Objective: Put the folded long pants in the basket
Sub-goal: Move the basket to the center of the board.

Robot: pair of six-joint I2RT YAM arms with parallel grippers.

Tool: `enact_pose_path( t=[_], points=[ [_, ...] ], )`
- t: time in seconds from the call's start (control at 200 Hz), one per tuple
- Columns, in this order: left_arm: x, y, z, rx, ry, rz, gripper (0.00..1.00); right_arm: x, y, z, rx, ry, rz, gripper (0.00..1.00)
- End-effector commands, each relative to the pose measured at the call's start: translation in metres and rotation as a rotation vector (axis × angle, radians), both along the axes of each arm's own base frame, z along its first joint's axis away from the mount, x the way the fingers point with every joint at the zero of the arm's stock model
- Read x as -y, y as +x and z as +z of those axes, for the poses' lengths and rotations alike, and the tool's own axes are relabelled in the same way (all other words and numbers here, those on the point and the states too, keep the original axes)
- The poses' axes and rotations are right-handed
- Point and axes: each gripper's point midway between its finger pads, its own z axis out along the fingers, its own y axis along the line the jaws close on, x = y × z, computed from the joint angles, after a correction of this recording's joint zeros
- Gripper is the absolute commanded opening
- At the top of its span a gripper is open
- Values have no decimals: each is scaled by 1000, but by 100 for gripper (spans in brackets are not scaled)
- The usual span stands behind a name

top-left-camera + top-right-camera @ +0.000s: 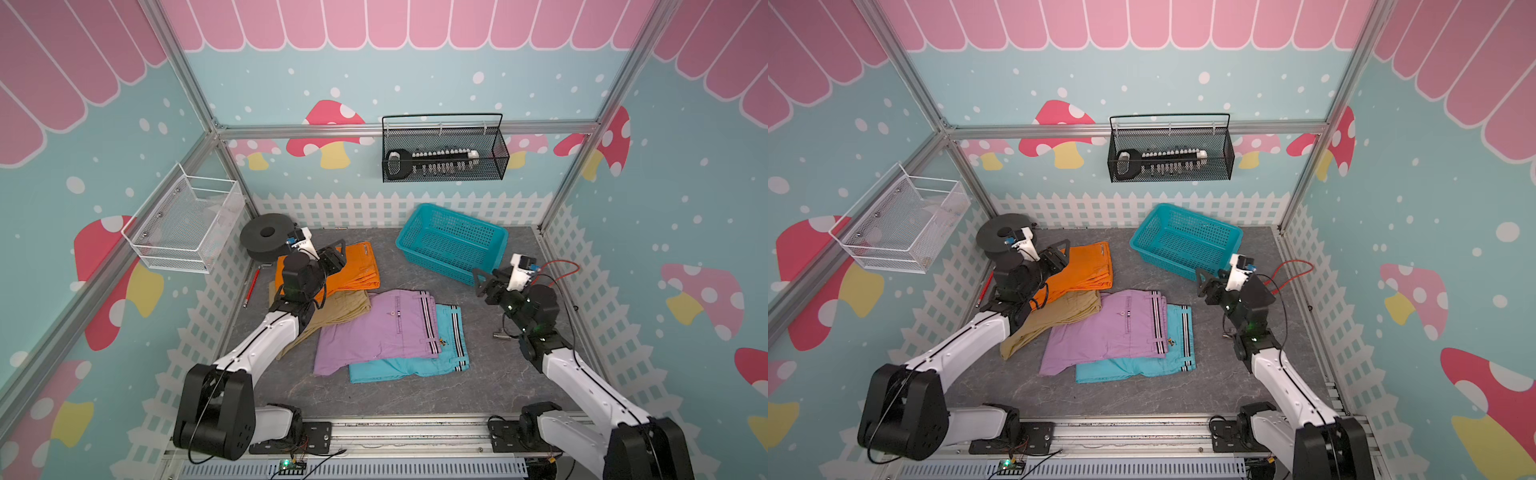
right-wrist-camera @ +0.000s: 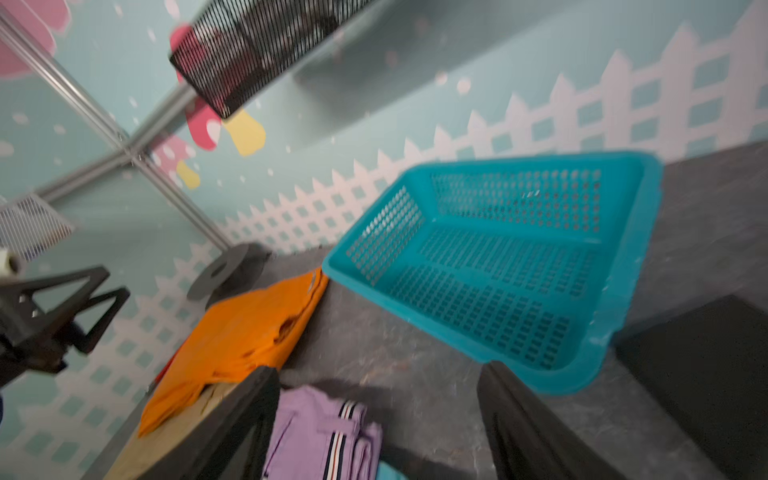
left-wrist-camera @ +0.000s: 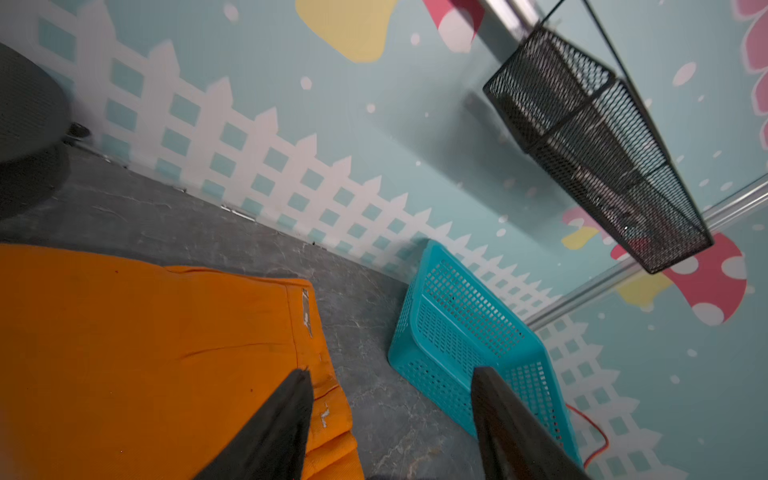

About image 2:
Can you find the purple pants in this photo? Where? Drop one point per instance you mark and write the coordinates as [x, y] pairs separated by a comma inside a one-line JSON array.
[[315, 436]]

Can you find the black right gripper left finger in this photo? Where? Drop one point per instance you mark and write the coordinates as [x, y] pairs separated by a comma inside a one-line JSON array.
[[232, 442]]

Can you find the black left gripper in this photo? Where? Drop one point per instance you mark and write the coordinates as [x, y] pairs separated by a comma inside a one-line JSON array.
[[37, 309]]

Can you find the teal pants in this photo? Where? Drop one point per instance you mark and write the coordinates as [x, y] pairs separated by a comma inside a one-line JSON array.
[[387, 472]]

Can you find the orange pants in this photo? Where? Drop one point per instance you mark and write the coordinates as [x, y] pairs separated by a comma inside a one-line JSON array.
[[235, 336]]

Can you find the black wire wall basket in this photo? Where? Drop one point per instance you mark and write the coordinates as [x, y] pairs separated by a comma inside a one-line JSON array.
[[234, 49]]

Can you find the white wire wall basket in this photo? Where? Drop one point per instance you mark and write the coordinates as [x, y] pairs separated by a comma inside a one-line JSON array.
[[30, 227]]

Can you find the teal plastic basket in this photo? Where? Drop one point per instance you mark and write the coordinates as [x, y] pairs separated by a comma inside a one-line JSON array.
[[532, 262]]

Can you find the black flat pad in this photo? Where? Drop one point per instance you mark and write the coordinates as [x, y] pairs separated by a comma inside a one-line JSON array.
[[707, 367]]

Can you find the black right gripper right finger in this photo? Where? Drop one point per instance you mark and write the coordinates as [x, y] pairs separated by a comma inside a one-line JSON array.
[[527, 440]]

